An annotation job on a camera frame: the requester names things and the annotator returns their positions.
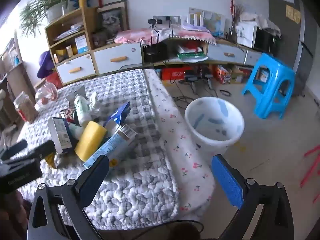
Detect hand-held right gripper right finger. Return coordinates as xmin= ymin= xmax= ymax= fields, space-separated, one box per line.
xmin=211 ymin=154 xmax=295 ymax=240

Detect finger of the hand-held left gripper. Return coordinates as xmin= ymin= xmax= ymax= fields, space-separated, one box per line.
xmin=11 ymin=140 xmax=57 ymax=165
xmin=0 ymin=139 xmax=28 ymax=160

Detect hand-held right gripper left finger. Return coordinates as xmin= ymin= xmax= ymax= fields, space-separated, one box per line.
xmin=26 ymin=155 xmax=110 ymax=240

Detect white dark blue carton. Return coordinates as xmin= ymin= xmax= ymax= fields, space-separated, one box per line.
xmin=47 ymin=117 xmax=76 ymax=155

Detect small white bottle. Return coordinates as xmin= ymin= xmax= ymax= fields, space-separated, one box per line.
xmin=69 ymin=124 xmax=83 ymax=140

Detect blue white tube box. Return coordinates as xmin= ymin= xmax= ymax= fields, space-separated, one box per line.
xmin=83 ymin=124 xmax=137 ymax=169

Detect yellow sponge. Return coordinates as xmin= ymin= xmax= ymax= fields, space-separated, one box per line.
xmin=74 ymin=121 xmax=108 ymax=162

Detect red printed wrapper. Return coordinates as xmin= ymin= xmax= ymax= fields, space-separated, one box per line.
xmin=59 ymin=109 xmax=75 ymax=124

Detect white plastic trash bin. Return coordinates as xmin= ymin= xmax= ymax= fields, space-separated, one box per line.
xmin=184 ymin=97 xmax=245 ymax=167

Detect white bottle green label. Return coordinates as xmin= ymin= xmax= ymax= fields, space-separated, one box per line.
xmin=74 ymin=94 xmax=91 ymax=128

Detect silver foil wrapper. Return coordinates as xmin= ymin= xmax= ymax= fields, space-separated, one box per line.
xmin=67 ymin=85 xmax=87 ymax=103

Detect tissue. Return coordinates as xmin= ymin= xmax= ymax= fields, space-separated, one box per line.
xmin=87 ymin=92 xmax=103 ymax=117

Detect person's left forearm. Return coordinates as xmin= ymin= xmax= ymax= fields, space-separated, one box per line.
xmin=0 ymin=190 xmax=30 ymax=240

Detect clear snack package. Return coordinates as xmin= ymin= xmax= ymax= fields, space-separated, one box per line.
xmin=13 ymin=91 xmax=38 ymax=123

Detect grey checked quilt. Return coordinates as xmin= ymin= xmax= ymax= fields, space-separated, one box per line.
xmin=15 ymin=69 xmax=180 ymax=230

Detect glass jar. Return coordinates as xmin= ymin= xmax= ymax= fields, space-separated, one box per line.
xmin=35 ymin=82 xmax=59 ymax=106

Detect red bag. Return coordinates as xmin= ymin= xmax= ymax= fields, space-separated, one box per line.
xmin=46 ymin=72 xmax=63 ymax=89

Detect wooden side shelf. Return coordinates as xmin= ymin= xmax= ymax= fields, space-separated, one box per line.
xmin=0 ymin=37 xmax=38 ymax=131

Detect red tape strip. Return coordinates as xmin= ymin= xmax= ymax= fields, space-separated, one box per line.
xmin=299 ymin=152 xmax=320 ymax=188
xmin=303 ymin=145 xmax=320 ymax=158

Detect purple hat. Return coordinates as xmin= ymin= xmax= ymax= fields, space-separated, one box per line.
xmin=37 ymin=51 xmax=57 ymax=79

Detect yellow jars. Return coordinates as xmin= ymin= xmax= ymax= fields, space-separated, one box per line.
xmin=54 ymin=45 xmax=73 ymax=63

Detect brown cardboard box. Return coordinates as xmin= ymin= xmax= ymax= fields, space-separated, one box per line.
xmin=230 ymin=66 xmax=253 ymax=84

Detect orange printed carton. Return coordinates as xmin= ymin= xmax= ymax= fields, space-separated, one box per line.
xmin=216 ymin=65 xmax=232 ymax=84

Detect white blue small box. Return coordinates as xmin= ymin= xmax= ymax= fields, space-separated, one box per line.
xmin=257 ymin=69 xmax=270 ymax=82

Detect white box blue label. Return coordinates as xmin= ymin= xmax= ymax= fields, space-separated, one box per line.
xmin=74 ymin=34 xmax=89 ymax=54

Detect red carton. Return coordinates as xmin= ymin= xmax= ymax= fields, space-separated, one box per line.
xmin=161 ymin=67 xmax=187 ymax=81

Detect stack of papers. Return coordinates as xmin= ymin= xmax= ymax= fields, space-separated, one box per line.
xmin=54 ymin=22 xmax=85 ymax=41

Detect blue plastic stool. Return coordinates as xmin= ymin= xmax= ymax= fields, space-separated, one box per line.
xmin=241 ymin=53 xmax=296 ymax=120

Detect wooden low tv stand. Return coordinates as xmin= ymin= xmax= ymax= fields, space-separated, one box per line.
xmin=141 ymin=36 xmax=265 ymax=68

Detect green white plastic bag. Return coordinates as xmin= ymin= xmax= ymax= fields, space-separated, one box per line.
xmin=177 ymin=46 xmax=208 ymax=63

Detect wooden shelf cabinet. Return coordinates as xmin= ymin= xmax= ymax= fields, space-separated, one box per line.
xmin=44 ymin=1 xmax=144 ymax=85

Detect black electronics box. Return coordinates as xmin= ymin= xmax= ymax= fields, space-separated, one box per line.
xmin=144 ymin=42 xmax=168 ymax=63

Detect green potted plant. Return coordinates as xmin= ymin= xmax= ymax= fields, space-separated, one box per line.
xmin=19 ymin=0 xmax=80 ymax=37

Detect black monitor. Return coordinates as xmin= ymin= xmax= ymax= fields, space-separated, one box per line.
xmin=253 ymin=26 xmax=281 ymax=56

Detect framed picture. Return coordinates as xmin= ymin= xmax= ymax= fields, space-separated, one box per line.
xmin=97 ymin=0 xmax=129 ymax=37

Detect white appliance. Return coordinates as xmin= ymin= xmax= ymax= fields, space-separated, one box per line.
xmin=236 ymin=21 xmax=258 ymax=48

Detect grey refrigerator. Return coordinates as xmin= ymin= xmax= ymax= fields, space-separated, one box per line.
xmin=268 ymin=0 xmax=318 ymax=98

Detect pink floral cloth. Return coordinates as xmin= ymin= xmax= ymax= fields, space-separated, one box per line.
xmin=114 ymin=27 xmax=217 ymax=46

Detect blue dinosaur toy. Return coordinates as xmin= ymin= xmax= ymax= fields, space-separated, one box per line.
xmin=67 ymin=0 xmax=88 ymax=12

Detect world map poster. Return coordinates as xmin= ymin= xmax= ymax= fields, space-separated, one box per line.
xmin=189 ymin=7 xmax=226 ymax=37

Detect dried branches in vase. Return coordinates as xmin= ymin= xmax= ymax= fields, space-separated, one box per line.
xmin=228 ymin=4 xmax=247 ymax=42

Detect beige cloth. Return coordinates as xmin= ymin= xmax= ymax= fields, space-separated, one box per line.
xmin=239 ymin=12 xmax=282 ymax=37

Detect white picket holder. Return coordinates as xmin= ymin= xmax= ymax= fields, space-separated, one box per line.
xmin=183 ymin=14 xmax=204 ymax=28

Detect white drawer wooden handle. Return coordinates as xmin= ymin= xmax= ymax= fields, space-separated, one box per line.
xmin=94 ymin=42 xmax=143 ymax=74
xmin=56 ymin=54 xmax=97 ymax=84
xmin=244 ymin=50 xmax=263 ymax=65
xmin=207 ymin=44 xmax=245 ymax=65

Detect black floor cables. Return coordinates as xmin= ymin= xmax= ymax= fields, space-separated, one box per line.
xmin=171 ymin=80 xmax=218 ymax=104

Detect white wall power outlet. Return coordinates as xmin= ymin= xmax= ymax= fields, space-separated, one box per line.
xmin=153 ymin=16 xmax=181 ymax=25

